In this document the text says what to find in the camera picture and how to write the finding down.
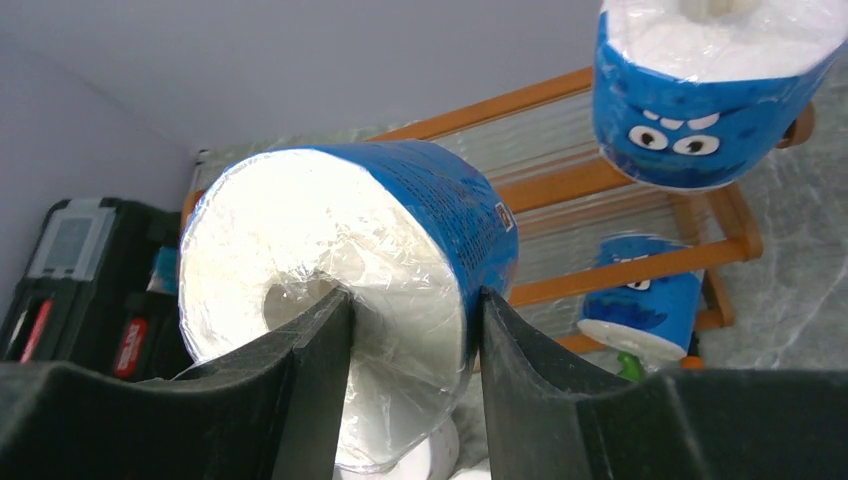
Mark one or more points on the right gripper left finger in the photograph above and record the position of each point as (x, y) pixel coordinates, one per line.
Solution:
(270, 409)

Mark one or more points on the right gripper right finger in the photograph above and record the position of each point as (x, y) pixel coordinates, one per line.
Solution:
(551, 414)

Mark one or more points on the blue paper roll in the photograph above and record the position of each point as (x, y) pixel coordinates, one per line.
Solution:
(649, 318)
(690, 95)
(409, 229)

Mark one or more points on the green plastic pipe fitting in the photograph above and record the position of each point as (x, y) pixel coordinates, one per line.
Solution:
(631, 368)

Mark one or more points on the white floral paper roll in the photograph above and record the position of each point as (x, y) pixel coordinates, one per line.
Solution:
(434, 458)

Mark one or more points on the black plastic toolbox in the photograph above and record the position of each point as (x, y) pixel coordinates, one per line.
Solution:
(100, 291)

